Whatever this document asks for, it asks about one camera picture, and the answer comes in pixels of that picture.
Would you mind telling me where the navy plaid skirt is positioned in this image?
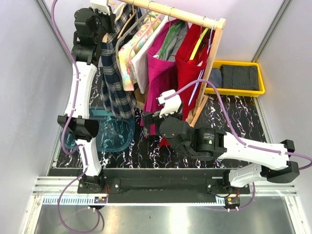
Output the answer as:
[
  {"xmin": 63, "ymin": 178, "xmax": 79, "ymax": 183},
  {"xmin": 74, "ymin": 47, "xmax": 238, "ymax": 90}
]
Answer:
[{"xmin": 99, "ymin": 8, "xmax": 142, "ymax": 119}]

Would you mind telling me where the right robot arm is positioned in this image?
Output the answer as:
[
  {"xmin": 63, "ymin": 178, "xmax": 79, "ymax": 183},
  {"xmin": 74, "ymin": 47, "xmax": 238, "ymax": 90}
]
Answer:
[{"xmin": 142, "ymin": 107, "xmax": 300, "ymax": 193}]

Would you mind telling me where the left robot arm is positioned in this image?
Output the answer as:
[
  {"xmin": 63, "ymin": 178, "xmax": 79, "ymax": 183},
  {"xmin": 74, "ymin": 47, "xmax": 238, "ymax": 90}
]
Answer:
[{"xmin": 57, "ymin": 6, "xmax": 116, "ymax": 193}]

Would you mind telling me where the grey hanger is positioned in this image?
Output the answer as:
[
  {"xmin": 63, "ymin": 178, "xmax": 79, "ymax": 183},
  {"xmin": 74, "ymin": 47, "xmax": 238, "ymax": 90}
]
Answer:
[{"xmin": 115, "ymin": 5, "xmax": 149, "ymax": 55}]

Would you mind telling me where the pink hanger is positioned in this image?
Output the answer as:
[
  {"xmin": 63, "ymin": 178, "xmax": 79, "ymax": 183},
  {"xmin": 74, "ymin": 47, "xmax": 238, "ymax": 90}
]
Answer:
[{"xmin": 128, "ymin": 13, "xmax": 162, "ymax": 64}]

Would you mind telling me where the magenta skirt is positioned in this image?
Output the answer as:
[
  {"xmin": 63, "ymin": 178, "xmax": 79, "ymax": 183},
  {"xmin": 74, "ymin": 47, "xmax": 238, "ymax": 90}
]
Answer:
[{"xmin": 140, "ymin": 19, "xmax": 181, "ymax": 136}]

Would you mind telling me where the green hanger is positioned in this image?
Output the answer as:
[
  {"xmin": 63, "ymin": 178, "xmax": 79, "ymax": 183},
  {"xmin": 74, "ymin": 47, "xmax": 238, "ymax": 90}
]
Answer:
[{"xmin": 159, "ymin": 21, "xmax": 186, "ymax": 59}]

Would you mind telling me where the red skirt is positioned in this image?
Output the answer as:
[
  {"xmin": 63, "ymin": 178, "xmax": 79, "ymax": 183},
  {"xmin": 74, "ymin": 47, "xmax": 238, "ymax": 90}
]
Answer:
[{"xmin": 159, "ymin": 23, "xmax": 216, "ymax": 148}]

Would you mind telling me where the yellow-green hanger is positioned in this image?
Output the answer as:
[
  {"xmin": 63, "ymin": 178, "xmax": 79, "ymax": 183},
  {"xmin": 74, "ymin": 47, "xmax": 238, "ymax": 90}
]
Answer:
[{"xmin": 189, "ymin": 28, "xmax": 209, "ymax": 60}]

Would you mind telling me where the teal transparent basin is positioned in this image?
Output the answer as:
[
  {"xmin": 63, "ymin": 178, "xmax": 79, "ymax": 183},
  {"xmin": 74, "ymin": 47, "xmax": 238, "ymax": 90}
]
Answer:
[{"xmin": 64, "ymin": 106, "xmax": 135, "ymax": 153}]

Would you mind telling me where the floral pastel garment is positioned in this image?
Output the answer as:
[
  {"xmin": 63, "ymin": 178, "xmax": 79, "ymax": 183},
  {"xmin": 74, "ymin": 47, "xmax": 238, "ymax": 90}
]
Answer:
[{"xmin": 118, "ymin": 11, "xmax": 161, "ymax": 91}]

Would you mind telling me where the white garment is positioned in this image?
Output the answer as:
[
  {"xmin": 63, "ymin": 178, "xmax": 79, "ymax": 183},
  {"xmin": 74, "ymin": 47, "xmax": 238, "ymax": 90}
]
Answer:
[{"xmin": 131, "ymin": 17, "xmax": 168, "ymax": 94}]

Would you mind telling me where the grey garment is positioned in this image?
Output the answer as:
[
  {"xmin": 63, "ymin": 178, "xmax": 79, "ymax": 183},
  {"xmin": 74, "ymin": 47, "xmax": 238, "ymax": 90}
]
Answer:
[{"xmin": 156, "ymin": 21, "xmax": 190, "ymax": 60}]

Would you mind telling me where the blue-grey folded cloth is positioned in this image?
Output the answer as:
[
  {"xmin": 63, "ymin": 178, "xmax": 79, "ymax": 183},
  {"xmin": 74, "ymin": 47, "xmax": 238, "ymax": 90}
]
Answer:
[{"xmin": 209, "ymin": 68, "xmax": 222, "ymax": 88}]

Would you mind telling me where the yellow plastic bin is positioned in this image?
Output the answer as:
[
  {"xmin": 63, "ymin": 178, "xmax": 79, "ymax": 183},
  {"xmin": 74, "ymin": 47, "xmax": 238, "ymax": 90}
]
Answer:
[{"xmin": 212, "ymin": 60, "xmax": 265, "ymax": 97}]

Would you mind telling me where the dark striped folded cloth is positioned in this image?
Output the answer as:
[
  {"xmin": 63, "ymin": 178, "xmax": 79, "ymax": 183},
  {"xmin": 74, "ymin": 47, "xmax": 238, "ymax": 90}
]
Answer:
[{"xmin": 220, "ymin": 65, "xmax": 259, "ymax": 91}]

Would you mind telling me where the wooden clothes rack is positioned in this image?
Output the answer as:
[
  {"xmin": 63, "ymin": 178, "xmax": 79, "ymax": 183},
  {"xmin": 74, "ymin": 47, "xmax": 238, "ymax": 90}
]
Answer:
[{"xmin": 124, "ymin": 0, "xmax": 226, "ymax": 127}]

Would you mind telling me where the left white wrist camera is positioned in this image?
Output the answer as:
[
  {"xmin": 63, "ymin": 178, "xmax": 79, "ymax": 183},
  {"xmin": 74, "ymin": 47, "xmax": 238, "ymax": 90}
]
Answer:
[{"xmin": 90, "ymin": 0, "xmax": 111, "ymax": 15}]

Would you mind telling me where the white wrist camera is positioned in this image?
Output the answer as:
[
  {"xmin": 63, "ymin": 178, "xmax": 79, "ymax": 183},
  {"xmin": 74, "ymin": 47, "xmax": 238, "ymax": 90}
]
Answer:
[
  {"xmin": 90, "ymin": 0, "xmax": 111, "ymax": 15},
  {"xmin": 157, "ymin": 89, "xmax": 182, "ymax": 117}
]

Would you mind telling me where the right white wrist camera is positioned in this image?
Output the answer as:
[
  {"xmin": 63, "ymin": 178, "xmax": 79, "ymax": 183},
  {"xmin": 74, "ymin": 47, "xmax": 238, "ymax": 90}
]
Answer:
[{"xmin": 157, "ymin": 89, "xmax": 182, "ymax": 117}]

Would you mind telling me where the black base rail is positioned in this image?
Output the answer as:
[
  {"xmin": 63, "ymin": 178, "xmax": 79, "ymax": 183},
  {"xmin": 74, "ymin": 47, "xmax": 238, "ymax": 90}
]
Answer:
[{"xmin": 78, "ymin": 169, "xmax": 250, "ymax": 205}]

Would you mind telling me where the light blue wire hanger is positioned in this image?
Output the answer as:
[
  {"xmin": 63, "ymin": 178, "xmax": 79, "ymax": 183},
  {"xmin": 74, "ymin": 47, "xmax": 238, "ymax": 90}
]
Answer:
[{"xmin": 187, "ymin": 24, "xmax": 217, "ymax": 106}]

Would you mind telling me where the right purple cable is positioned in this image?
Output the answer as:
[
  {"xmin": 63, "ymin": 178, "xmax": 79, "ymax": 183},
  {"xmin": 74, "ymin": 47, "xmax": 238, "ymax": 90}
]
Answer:
[{"xmin": 164, "ymin": 79, "xmax": 312, "ymax": 170}]

